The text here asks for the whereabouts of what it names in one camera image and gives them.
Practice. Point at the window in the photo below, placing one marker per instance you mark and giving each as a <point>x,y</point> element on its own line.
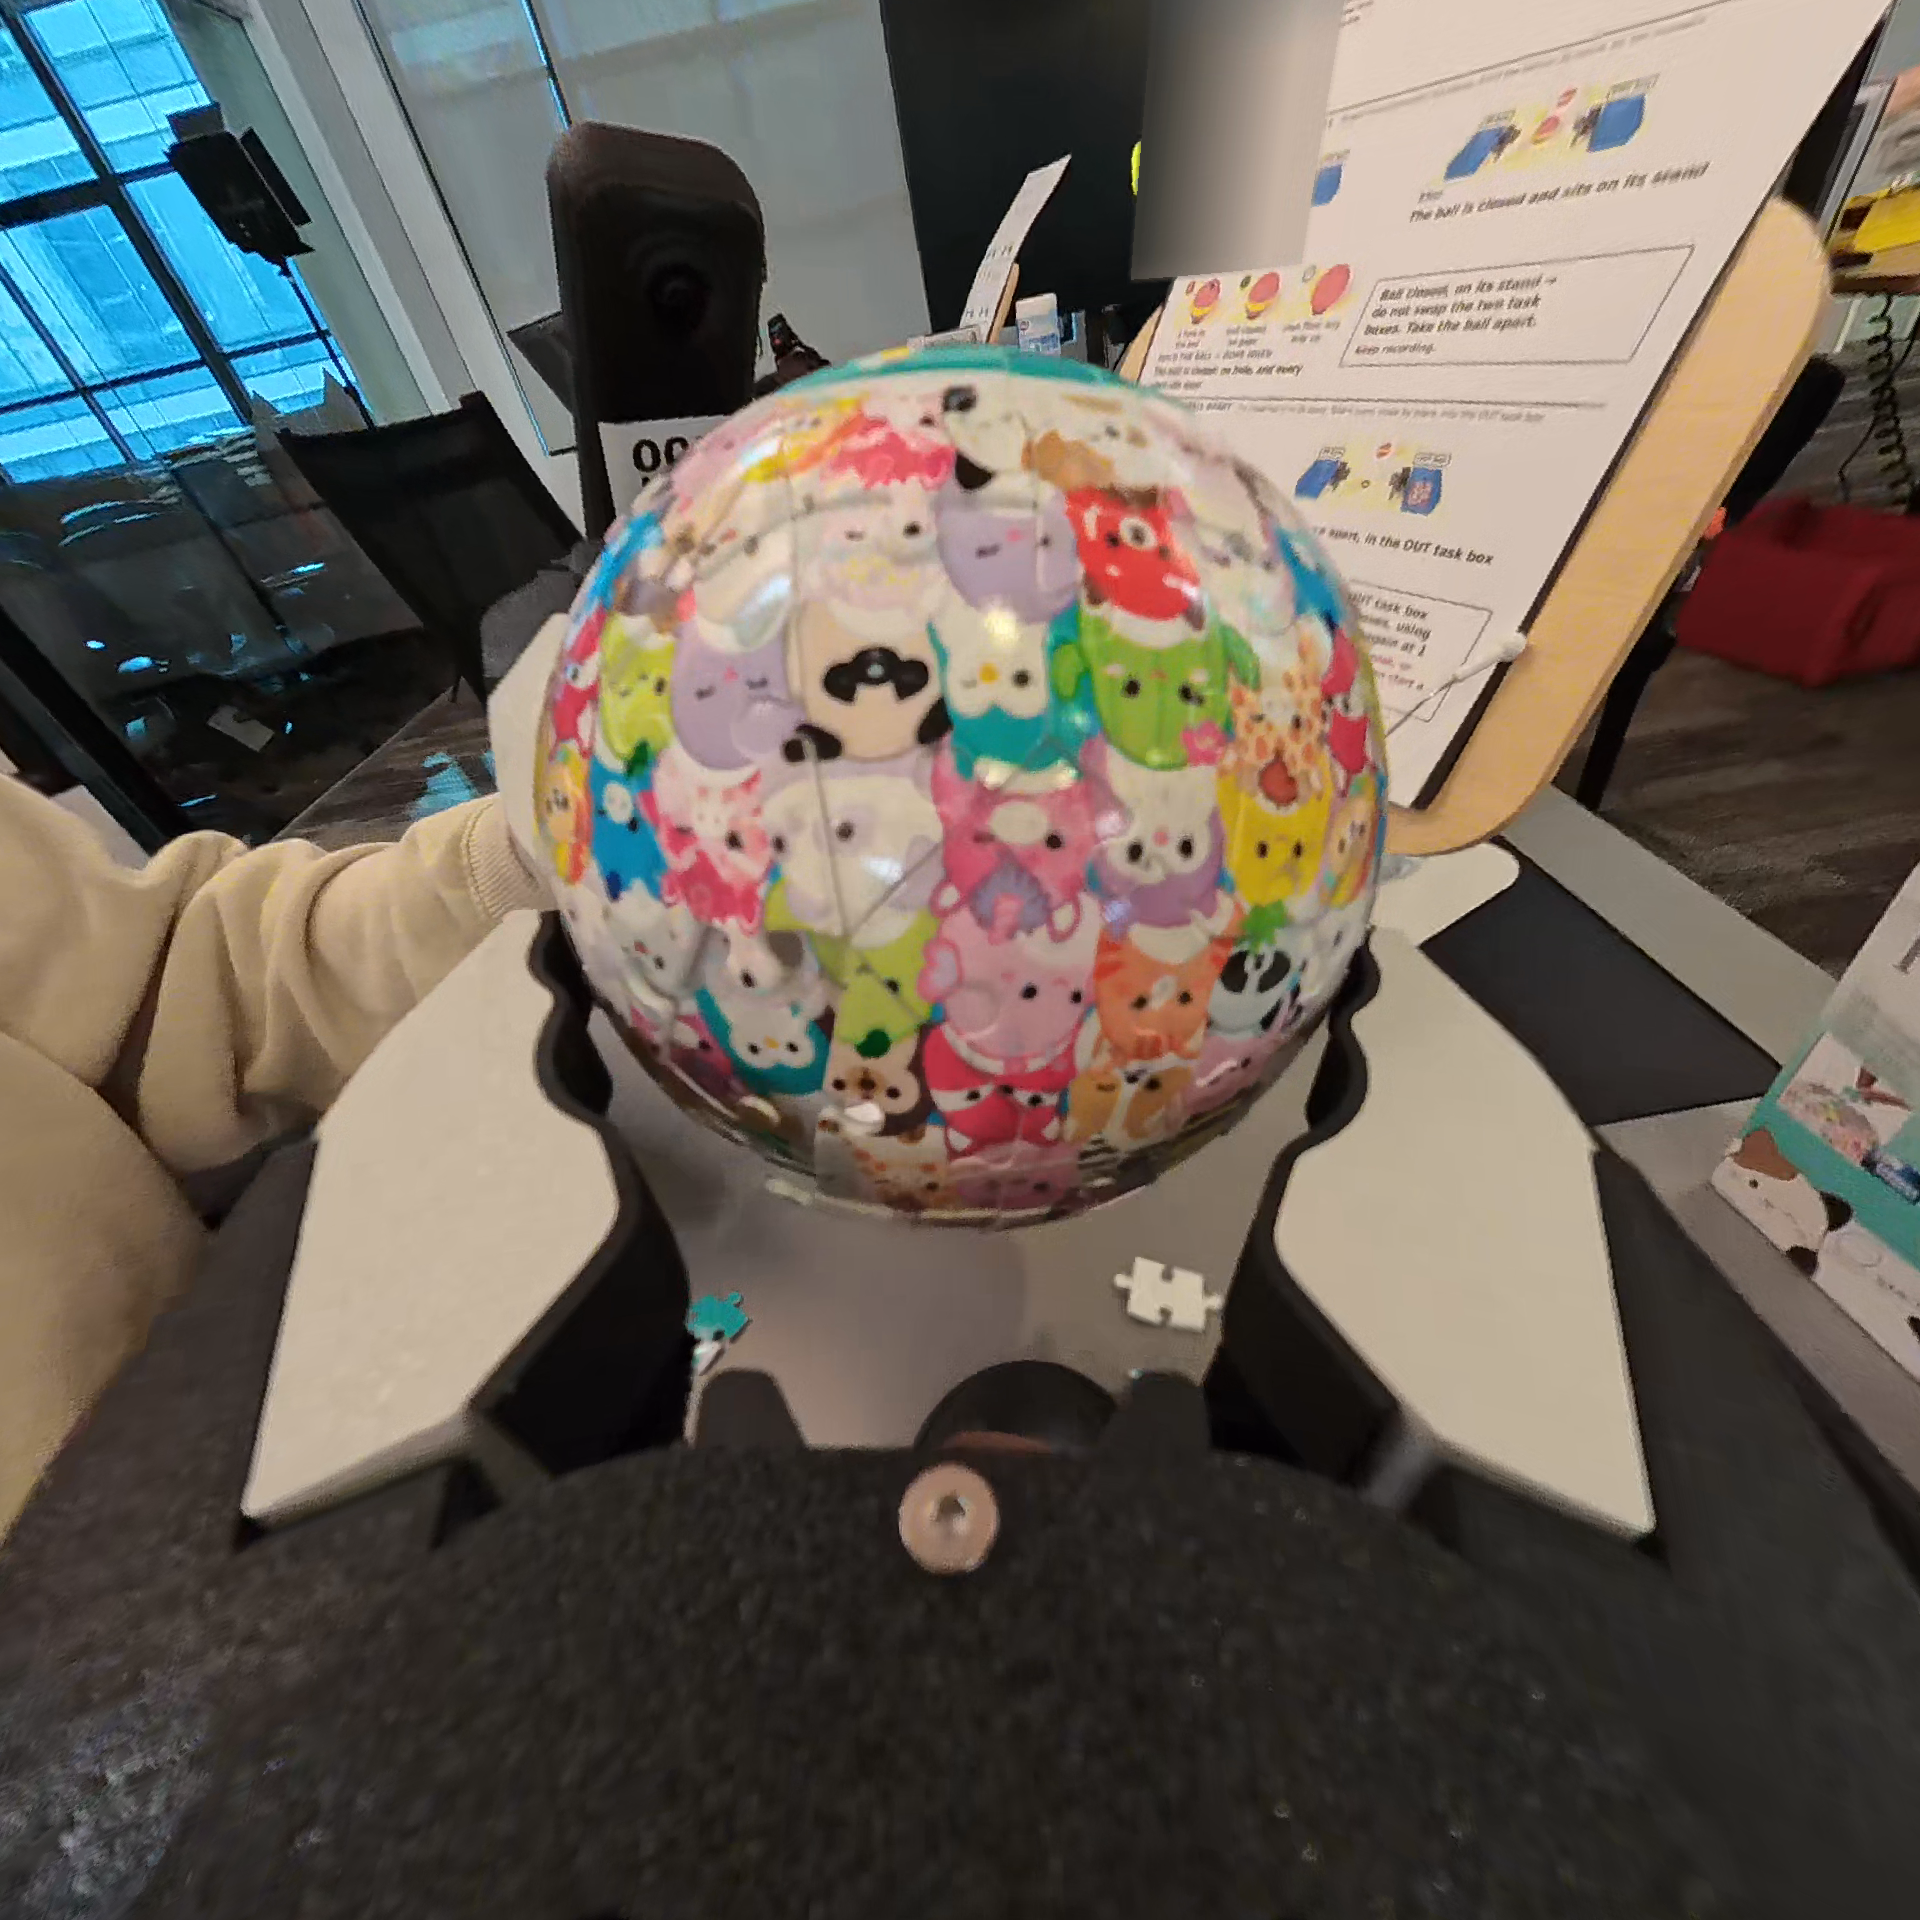
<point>93,223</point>

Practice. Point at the colourful puzzle ball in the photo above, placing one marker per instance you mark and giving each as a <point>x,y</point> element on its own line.
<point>977,782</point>

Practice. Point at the black studio light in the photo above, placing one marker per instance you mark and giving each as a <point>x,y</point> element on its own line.
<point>240,187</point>

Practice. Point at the white sign card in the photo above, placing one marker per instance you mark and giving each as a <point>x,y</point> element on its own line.
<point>1019,239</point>

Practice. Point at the person's left forearm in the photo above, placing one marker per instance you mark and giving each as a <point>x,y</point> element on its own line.
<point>224,962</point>

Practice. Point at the red seat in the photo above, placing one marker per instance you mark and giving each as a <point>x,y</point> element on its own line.
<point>1801,602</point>

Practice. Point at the teal and white puzzle piece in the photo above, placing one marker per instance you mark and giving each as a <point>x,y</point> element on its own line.
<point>717,1319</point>

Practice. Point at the dark screen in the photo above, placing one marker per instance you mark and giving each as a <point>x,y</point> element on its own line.
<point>992,92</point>

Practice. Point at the person's beige sweatshirt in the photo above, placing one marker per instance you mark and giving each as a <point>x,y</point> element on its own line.
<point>78,1273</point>

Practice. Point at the puzzle box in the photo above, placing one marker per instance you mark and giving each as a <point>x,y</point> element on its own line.
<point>1833,1141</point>

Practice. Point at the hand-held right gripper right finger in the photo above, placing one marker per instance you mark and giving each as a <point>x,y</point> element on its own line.
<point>1471,1260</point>

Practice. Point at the instruction sheet on stand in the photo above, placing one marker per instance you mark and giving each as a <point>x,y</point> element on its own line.
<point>1596,602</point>

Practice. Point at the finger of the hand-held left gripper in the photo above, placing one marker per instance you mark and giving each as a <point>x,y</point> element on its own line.
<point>524,764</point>

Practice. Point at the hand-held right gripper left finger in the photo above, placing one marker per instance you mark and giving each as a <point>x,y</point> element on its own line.
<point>437,1245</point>

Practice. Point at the printed instruction sheet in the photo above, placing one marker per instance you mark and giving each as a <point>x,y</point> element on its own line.
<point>1515,436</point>

